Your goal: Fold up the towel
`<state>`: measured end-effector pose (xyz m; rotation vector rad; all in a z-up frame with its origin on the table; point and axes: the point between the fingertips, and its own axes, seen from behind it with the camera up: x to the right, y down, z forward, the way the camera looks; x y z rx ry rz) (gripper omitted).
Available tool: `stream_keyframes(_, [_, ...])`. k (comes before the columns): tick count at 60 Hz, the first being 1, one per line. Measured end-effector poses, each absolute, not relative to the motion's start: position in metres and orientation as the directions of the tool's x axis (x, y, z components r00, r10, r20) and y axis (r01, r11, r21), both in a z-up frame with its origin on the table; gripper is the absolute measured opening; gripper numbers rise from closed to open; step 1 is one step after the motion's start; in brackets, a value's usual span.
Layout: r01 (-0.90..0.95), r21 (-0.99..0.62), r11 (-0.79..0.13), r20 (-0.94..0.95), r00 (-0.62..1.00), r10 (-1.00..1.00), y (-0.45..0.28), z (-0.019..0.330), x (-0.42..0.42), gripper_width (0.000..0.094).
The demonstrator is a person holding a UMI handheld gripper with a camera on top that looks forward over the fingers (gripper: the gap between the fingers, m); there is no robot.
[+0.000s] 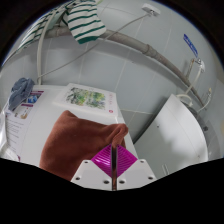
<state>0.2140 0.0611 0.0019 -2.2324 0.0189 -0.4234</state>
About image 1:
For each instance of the printed leaflet with purple header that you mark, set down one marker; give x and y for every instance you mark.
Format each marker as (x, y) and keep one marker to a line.
(16, 126)

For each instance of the blue wall sign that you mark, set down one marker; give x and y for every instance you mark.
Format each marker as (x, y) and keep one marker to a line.
(190, 45)

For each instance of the white box with green print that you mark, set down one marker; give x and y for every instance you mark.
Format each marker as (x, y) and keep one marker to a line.
(85, 98)

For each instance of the white upright pipe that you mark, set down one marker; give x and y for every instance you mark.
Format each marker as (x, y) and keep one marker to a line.
(40, 56)

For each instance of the white appliance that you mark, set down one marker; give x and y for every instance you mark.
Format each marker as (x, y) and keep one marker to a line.
(173, 140)

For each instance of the grey-blue crumpled cloth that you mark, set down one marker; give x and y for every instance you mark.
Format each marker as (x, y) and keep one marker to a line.
(20, 91)

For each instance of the grey wall pipe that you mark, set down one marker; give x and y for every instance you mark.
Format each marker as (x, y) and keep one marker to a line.
(133, 41)

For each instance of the brown towel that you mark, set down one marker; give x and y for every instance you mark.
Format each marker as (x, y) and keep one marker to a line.
(76, 143)

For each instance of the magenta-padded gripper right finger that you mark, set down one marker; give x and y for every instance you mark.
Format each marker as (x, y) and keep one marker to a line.
(135, 174)

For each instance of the wall faucet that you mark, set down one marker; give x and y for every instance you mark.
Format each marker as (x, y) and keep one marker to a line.
(199, 63)

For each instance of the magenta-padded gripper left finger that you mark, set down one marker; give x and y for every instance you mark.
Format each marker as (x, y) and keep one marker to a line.
(93, 175)

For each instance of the green-striped white towel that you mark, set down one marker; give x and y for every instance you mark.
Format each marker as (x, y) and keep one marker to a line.
(85, 23)

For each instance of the white wall socket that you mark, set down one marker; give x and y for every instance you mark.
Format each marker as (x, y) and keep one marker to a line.
(150, 9)

